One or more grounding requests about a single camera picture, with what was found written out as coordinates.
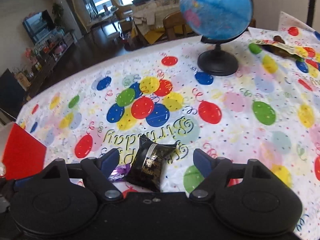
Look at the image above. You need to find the purple candy wrapper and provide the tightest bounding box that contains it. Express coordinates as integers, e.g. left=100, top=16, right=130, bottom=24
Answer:
left=108, top=164, right=131, bottom=182

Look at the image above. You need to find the black small snack packet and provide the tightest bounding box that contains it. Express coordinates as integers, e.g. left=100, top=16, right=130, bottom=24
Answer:
left=126, top=134, right=177, bottom=192

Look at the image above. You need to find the red white cardboard box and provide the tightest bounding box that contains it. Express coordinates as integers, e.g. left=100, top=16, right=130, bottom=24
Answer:
left=1, top=122, right=47, bottom=180

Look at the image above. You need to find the tv console cabinet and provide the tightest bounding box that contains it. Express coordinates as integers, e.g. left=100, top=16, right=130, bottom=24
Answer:
left=14, top=31, right=76, bottom=101

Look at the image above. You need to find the open olive snack bag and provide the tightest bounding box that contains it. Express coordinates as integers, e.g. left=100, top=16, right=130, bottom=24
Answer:
left=252, top=35, right=308, bottom=60

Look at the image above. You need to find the wooden chair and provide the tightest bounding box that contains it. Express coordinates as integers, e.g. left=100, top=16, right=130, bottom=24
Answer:
left=163, top=11, right=197, bottom=41

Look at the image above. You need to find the television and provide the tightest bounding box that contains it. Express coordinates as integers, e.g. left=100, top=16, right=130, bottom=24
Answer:
left=22, top=10, right=55, bottom=44

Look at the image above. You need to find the blue desk globe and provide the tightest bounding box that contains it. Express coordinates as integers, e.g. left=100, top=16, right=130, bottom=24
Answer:
left=180, top=0, right=253, bottom=76

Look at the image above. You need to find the sofa with blankets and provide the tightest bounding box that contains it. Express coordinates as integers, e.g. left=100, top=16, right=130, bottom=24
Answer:
left=131, top=0, right=180, bottom=45

